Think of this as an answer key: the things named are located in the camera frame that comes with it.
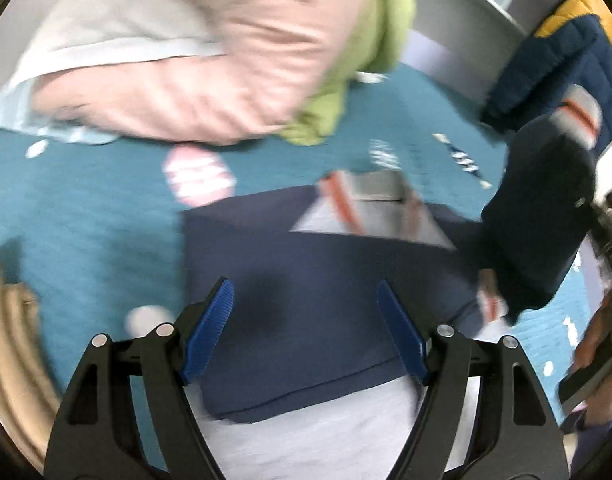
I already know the white pillow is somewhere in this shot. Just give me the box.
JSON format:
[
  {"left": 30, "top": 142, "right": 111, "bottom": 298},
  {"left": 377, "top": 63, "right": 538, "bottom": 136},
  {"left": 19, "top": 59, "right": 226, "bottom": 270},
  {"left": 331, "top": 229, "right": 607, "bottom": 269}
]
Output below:
[{"left": 0, "top": 0, "right": 222, "bottom": 145}]

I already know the teal quilted bedspread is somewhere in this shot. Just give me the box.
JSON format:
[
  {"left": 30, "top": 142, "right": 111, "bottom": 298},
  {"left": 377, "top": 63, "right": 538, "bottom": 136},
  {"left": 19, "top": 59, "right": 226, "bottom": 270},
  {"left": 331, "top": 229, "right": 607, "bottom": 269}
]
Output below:
[{"left": 0, "top": 62, "right": 595, "bottom": 466}]

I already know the person's right hand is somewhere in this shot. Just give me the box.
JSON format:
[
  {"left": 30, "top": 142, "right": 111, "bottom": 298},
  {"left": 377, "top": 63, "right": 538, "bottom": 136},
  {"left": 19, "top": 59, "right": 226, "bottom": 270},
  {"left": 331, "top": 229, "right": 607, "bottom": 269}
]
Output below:
[{"left": 572, "top": 290, "right": 612, "bottom": 427}]

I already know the grey and navy sweatshirt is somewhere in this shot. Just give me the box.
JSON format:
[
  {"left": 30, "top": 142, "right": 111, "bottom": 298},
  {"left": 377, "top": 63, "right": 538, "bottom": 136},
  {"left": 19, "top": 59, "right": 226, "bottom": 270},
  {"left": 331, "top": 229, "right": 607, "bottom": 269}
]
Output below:
[{"left": 172, "top": 85, "right": 602, "bottom": 479}]

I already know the green blanket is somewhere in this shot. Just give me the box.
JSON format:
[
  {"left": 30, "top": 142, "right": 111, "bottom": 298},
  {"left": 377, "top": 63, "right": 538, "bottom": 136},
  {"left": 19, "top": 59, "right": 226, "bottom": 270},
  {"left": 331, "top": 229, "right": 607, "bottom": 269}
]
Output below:
[{"left": 279, "top": 0, "right": 416, "bottom": 146}]

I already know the pink folded duvet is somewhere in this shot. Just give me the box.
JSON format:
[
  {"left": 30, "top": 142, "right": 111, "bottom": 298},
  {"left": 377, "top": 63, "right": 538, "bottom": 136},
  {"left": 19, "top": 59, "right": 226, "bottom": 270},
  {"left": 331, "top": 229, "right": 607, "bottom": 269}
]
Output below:
[{"left": 32, "top": 0, "right": 367, "bottom": 145}]

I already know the tan folded garment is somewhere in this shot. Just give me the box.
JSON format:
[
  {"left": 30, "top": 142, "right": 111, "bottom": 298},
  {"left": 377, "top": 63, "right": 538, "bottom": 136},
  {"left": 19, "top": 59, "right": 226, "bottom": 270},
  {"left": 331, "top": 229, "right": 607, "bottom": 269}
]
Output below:
[{"left": 0, "top": 266, "right": 61, "bottom": 474}]

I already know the navy and yellow quilted jacket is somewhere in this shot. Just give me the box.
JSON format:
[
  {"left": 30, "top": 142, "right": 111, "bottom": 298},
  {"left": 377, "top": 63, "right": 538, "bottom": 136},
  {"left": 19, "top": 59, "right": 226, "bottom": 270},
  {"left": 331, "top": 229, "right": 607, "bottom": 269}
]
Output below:
[{"left": 481, "top": 0, "right": 612, "bottom": 155}]

